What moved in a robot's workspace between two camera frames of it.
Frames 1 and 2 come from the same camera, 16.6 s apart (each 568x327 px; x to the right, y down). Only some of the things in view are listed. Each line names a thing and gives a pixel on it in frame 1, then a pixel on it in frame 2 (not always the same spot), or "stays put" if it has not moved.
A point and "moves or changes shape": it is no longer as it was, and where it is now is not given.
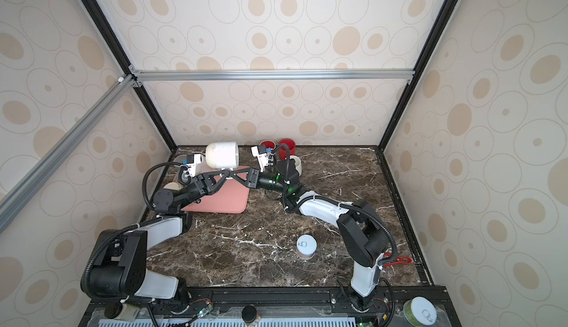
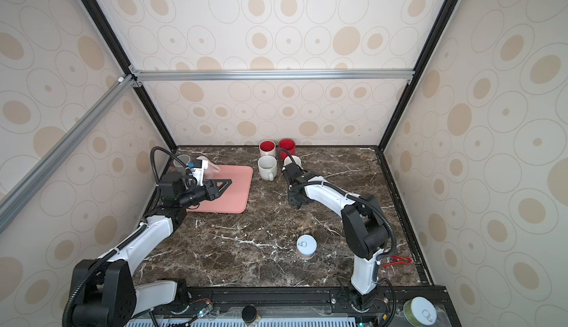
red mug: (285, 144) stays put
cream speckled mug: (222, 155) to (268, 167)
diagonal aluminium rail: (17, 196) stays put
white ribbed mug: (298, 163) stays put
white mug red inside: (268, 143) moves or changes shape
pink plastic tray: (232, 197) stays put
